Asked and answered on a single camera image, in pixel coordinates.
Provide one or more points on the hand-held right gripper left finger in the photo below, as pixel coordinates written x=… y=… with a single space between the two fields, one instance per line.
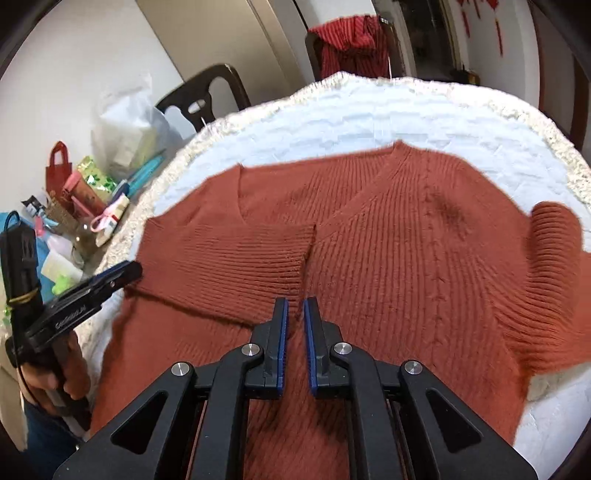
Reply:
x=279 y=350

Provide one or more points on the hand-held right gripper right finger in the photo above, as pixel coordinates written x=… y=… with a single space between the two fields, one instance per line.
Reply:
x=312 y=350

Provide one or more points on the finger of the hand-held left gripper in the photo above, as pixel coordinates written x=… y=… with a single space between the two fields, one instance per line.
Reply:
x=99 y=291
x=124 y=271

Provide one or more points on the rust knit sweater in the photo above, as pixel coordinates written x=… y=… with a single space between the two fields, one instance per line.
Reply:
x=392 y=254

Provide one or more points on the person's left forearm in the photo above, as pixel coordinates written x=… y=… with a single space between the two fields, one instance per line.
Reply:
x=46 y=438

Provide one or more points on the person's left hand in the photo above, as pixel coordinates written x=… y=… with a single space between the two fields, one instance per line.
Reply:
x=39 y=381

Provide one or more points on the blue water bottle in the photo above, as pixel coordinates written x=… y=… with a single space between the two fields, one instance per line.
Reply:
x=41 y=258

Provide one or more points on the white plastic bottle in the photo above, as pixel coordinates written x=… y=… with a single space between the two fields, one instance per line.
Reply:
x=60 y=265

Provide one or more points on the small green toy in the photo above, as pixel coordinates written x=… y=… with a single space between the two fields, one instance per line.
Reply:
x=62 y=284

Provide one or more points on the clear glass jar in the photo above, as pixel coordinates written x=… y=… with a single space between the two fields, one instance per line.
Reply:
x=85 y=240

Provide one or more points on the small cream box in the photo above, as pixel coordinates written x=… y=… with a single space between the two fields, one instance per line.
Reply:
x=117 y=207

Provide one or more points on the small black packet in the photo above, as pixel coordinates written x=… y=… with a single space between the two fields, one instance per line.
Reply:
x=32 y=205

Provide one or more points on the green patterned packet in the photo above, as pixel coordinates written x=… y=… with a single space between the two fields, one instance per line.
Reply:
x=94 y=177

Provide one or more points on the red gift bag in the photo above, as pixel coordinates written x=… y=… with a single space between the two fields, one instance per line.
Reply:
x=57 y=177

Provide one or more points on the white plastic bag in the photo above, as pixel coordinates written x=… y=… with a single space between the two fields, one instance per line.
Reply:
x=124 y=120

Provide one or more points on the dark wooden chair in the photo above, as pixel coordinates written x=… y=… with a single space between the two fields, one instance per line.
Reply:
x=221 y=76
x=313 y=55

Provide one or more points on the light blue quilted table cover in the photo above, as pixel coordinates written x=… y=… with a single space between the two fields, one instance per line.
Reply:
x=346 y=120

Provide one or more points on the red checked garment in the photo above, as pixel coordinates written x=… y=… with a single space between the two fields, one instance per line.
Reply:
x=351 y=41

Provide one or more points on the dark entrance door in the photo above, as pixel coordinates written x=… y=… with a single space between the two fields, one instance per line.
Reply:
x=429 y=37

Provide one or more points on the red knot wall ornament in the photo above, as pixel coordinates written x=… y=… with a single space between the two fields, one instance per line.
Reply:
x=497 y=27
x=464 y=18

